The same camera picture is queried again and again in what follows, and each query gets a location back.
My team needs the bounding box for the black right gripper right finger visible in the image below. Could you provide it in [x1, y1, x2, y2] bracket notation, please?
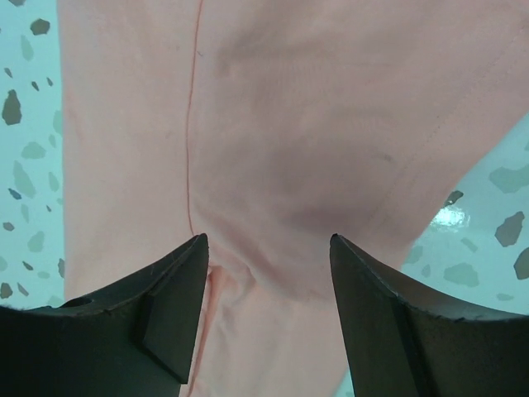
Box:
[330, 234, 528, 397]

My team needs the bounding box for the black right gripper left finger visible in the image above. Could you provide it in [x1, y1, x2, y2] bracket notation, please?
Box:
[1, 234, 208, 397]

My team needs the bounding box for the salmon pink t shirt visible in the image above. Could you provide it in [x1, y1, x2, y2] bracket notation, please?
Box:
[57, 1, 528, 396]

